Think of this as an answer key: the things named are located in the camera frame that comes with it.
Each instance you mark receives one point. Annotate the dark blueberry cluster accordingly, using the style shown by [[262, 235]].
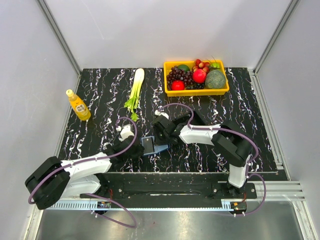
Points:
[[195, 86]]

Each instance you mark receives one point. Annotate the black card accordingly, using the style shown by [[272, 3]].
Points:
[[148, 145]]

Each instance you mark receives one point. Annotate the green netted melon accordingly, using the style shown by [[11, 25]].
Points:
[[215, 79]]

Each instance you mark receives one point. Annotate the green apple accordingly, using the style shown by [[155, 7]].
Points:
[[214, 66]]

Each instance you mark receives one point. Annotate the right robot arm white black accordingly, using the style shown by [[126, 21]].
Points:
[[230, 140]]

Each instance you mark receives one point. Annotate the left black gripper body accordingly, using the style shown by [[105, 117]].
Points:
[[138, 153]]

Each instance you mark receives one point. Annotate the green avocado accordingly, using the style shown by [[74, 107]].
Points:
[[183, 67]]

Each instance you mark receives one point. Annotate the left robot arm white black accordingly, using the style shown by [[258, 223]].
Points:
[[55, 178]]

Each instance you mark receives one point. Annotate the blue leather card holder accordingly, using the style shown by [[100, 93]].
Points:
[[158, 148]]

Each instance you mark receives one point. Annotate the purple grape bunch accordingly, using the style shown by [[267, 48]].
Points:
[[177, 74]]

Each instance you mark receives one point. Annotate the red pink peach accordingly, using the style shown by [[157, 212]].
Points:
[[199, 76]]

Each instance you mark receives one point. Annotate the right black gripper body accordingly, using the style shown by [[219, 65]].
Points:
[[161, 138]]

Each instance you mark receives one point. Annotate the celery stalk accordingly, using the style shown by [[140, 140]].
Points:
[[132, 103]]

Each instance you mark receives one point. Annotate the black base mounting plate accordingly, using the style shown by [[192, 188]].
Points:
[[117, 189]]

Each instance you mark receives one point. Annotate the red apple front left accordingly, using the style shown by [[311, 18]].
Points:
[[177, 85]]

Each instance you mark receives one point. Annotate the yellow juice bottle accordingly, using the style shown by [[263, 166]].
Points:
[[79, 107]]

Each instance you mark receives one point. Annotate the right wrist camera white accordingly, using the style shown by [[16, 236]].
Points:
[[159, 113]]

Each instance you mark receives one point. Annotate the black plastic card box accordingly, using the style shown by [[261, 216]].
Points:
[[197, 120]]

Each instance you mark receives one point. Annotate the yellow plastic fruit bin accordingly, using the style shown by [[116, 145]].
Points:
[[200, 92]]

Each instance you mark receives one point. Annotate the red cherry cluster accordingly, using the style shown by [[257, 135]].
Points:
[[203, 65]]

